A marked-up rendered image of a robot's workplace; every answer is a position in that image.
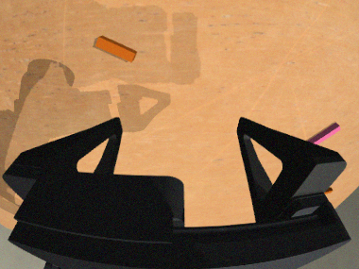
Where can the pink rod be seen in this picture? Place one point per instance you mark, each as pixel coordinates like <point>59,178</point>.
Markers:
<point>325,134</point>

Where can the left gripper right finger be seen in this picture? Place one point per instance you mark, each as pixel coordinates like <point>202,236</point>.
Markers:
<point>307,168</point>

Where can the orange rod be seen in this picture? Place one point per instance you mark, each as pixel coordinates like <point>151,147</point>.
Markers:
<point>329,190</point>
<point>116,48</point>

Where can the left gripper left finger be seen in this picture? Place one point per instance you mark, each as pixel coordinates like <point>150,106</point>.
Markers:
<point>64,153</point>

